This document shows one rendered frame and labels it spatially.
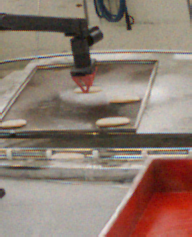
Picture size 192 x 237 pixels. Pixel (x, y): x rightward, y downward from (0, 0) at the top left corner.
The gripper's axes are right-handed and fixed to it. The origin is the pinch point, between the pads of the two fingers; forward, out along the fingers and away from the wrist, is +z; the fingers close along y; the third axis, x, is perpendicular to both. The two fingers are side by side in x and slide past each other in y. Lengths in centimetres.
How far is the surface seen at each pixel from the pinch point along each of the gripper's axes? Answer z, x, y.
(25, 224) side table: 4, 1, -65
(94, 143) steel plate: 12.2, -3.8, -13.9
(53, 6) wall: 65, 136, 337
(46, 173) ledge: 5.9, 2.9, -39.2
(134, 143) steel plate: 12.1, -16.5, -14.2
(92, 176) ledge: 6.3, -10.5, -39.5
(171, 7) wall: 72, 11, 334
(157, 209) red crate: 5, -31, -56
